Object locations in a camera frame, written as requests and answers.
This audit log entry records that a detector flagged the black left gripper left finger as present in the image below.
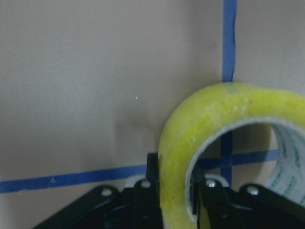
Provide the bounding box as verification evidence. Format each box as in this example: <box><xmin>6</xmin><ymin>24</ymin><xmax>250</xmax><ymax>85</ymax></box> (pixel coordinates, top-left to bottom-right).
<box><xmin>35</xmin><ymin>153</ymin><xmax>164</xmax><ymax>229</ymax></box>

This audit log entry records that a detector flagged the yellow tape roll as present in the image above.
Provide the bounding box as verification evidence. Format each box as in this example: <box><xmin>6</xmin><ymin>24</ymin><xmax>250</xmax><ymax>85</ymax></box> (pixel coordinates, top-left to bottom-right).
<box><xmin>158</xmin><ymin>83</ymin><xmax>305</xmax><ymax>229</ymax></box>

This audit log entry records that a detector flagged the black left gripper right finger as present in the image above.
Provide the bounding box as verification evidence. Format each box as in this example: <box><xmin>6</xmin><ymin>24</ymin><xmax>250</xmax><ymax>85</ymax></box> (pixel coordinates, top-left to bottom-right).
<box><xmin>190</xmin><ymin>165</ymin><xmax>305</xmax><ymax>229</ymax></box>

